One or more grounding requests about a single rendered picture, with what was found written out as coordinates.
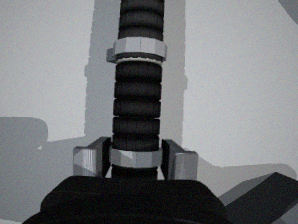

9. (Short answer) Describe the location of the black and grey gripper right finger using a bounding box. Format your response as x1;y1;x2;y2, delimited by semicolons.
160;139;198;181

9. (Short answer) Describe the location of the grey metal band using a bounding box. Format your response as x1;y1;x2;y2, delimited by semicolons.
106;37;167;64
109;143;163;168

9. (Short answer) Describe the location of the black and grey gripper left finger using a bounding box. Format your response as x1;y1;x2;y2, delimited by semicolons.
73;137;111;177

